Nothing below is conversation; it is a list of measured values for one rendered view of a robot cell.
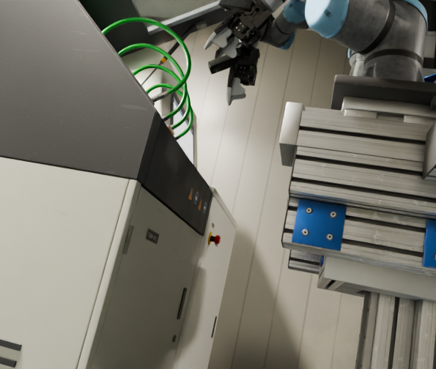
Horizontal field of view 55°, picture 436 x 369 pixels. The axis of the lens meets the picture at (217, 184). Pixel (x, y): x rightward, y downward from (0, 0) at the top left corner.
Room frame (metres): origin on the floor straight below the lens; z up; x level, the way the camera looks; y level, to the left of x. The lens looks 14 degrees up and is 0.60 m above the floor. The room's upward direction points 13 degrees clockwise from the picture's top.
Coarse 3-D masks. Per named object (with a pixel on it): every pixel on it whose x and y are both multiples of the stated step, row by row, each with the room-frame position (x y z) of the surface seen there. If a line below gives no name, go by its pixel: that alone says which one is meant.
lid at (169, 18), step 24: (96, 0) 1.32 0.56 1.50; (120, 0) 1.34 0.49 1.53; (144, 0) 1.39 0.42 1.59; (168, 0) 1.41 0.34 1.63; (192, 0) 1.44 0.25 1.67; (216, 0) 1.47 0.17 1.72; (144, 24) 1.51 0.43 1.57; (168, 24) 1.54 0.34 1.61; (192, 24) 1.55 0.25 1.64; (120, 48) 1.59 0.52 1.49
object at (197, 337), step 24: (144, 48) 1.63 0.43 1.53; (144, 72) 1.62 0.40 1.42; (168, 96) 1.70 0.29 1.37; (168, 120) 1.69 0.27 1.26; (216, 216) 1.66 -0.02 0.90; (216, 264) 1.88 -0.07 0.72; (192, 288) 1.53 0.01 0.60; (216, 288) 1.99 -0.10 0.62; (192, 312) 1.60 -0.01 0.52; (216, 312) 2.12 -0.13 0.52; (192, 336) 1.69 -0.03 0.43; (192, 360) 1.79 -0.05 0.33
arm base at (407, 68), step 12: (372, 60) 0.76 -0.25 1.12; (384, 60) 0.74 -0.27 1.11; (396, 60) 0.73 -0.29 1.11; (408, 60) 0.73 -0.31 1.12; (420, 60) 0.74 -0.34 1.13; (372, 72) 0.75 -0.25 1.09; (384, 72) 0.72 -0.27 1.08; (396, 72) 0.71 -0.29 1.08; (408, 72) 0.71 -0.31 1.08; (420, 72) 0.73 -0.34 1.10
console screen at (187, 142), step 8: (176, 96) 1.82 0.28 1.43; (176, 104) 1.81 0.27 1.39; (184, 112) 1.97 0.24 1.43; (176, 120) 1.81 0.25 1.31; (176, 128) 1.81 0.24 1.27; (184, 128) 1.96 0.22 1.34; (192, 128) 2.15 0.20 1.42; (184, 136) 1.96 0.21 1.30; (192, 136) 2.14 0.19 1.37; (184, 144) 1.96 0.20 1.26; (192, 144) 2.14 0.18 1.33; (192, 152) 2.13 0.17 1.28; (192, 160) 2.13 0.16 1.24
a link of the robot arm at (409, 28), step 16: (400, 0) 0.73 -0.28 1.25; (416, 0) 0.73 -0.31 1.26; (400, 16) 0.71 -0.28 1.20; (416, 16) 0.73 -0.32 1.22; (384, 32) 0.72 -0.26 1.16; (400, 32) 0.72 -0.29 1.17; (416, 32) 0.73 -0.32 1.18; (368, 48) 0.75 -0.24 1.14; (384, 48) 0.74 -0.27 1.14; (400, 48) 0.73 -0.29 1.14; (416, 48) 0.73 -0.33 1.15
